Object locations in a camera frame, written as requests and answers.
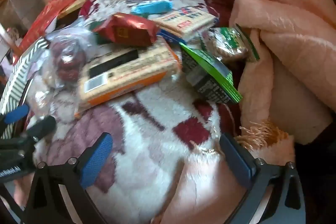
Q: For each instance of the white blue cracker packet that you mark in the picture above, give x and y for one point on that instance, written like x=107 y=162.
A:
x=183 y=22

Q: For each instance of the red snack packet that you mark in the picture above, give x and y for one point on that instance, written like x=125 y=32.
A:
x=126 y=29

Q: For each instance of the green clear cookie packet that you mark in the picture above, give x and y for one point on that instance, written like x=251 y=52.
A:
x=231 y=43

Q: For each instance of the blue snack packet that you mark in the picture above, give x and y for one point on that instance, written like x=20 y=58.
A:
x=152 y=7

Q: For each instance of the floral plush blanket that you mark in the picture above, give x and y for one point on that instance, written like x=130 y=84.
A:
x=157 y=113

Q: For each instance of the striped cardboard box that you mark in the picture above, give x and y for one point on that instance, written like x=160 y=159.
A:
x=18 y=77

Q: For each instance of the orange cracker packet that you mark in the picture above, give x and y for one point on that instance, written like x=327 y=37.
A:
x=126 y=77

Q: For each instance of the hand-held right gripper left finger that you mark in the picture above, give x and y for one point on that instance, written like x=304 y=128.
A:
x=97 y=161

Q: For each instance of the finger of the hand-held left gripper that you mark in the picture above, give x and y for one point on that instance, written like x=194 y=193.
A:
x=42 y=127
x=15 y=113

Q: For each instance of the wooden table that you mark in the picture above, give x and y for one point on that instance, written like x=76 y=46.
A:
x=76 y=6

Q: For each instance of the green black snack packet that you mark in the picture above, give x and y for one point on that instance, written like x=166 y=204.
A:
x=210 y=77

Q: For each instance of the peach fleece blanket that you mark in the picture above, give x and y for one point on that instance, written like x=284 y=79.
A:
x=294 y=29

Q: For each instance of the red printed table cover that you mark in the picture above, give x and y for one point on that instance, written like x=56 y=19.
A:
x=44 y=19

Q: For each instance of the clear plastic snack bag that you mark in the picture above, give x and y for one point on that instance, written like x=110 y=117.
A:
x=65 y=58

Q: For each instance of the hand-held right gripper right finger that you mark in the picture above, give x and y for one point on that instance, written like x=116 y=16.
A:
x=236 y=161

